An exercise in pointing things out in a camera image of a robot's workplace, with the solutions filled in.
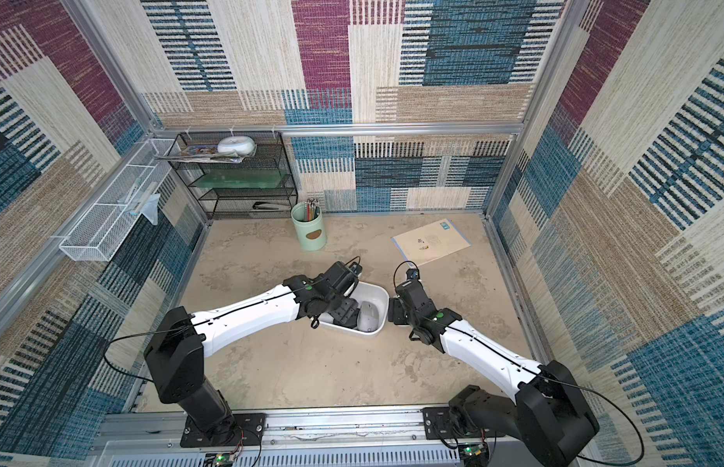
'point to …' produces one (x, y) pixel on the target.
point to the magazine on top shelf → (204, 153)
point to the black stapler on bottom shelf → (264, 205)
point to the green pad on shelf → (239, 178)
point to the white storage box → (375, 292)
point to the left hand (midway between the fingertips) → (341, 296)
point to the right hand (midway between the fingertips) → (402, 301)
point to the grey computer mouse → (368, 316)
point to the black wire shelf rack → (236, 202)
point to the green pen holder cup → (310, 227)
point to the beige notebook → (431, 242)
